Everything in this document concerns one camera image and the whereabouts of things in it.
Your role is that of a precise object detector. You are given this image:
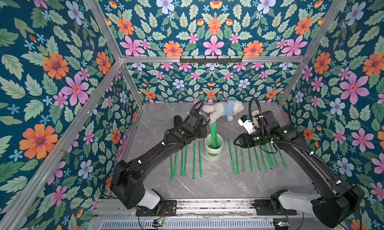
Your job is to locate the light green storage cup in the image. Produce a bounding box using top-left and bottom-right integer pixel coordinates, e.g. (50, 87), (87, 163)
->
(205, 134), (224, 161)

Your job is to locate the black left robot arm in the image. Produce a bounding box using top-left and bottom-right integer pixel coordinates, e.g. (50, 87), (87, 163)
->
(110, 110), (210, 210)

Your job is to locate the white plush teddy bear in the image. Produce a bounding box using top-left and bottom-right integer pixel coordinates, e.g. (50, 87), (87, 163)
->
(202, 100), (245, 125)

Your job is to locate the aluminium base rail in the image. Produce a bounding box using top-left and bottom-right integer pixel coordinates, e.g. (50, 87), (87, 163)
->
(95, 198), (340, 217)

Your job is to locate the white vented cable duct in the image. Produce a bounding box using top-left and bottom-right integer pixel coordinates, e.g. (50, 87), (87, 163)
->
(101, 219), (275, 230)

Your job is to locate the black remote control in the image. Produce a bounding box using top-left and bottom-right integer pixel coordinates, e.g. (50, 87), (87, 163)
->
(174, 115), (183, 130)

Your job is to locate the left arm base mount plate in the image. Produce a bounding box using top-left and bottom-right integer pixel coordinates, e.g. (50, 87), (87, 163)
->
(136, 200), (178, 217)

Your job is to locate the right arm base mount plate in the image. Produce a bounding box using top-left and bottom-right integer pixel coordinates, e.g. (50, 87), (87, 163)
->
(252, 199), (298, 216)

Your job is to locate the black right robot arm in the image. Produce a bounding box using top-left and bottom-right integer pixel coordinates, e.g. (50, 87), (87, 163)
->
(234, 111), (365, 228)

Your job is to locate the black wall hook rack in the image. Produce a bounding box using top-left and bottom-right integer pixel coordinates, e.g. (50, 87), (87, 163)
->
(179, 56), (243, 64)

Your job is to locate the bundle of green wrapped straws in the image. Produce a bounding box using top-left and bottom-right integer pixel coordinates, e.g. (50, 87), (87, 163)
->
(211, 124), (219, 149)

